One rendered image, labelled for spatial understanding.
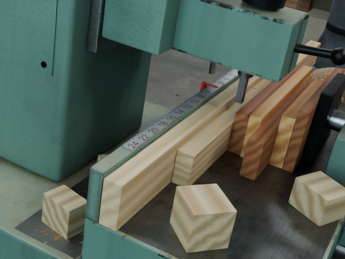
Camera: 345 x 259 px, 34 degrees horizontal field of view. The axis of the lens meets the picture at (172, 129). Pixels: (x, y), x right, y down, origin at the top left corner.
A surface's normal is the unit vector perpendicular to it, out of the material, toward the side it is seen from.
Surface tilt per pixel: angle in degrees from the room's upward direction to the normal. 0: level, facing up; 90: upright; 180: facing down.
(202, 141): 0
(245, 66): 90
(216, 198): 0
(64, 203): 0
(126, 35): 90
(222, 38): 90
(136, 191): 90
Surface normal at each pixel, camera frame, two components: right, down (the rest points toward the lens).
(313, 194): -0.82, 0.14
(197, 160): 0.88, 0.33
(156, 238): 0.16, -0.88
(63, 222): -0.63, 0.26
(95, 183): -0.45, 0.34
